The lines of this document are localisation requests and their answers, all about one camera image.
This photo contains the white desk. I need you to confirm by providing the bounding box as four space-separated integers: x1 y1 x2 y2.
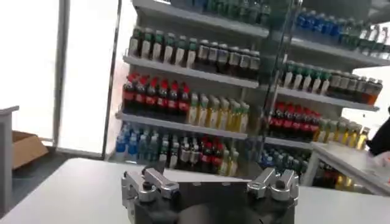
300 141 390 196

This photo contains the grey shelf of bottles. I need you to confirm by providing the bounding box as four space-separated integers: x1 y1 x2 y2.
258 0 390 191
113 0 272 178

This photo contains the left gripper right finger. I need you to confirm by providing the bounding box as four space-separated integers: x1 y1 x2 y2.
246 167 300 203

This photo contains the person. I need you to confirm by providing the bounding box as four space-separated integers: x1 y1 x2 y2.
365 105 390 156

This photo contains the brown cardboard box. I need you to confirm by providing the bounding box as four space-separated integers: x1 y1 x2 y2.
12 130 49 170

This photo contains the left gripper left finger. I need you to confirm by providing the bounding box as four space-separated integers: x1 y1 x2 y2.
121 167 180 214

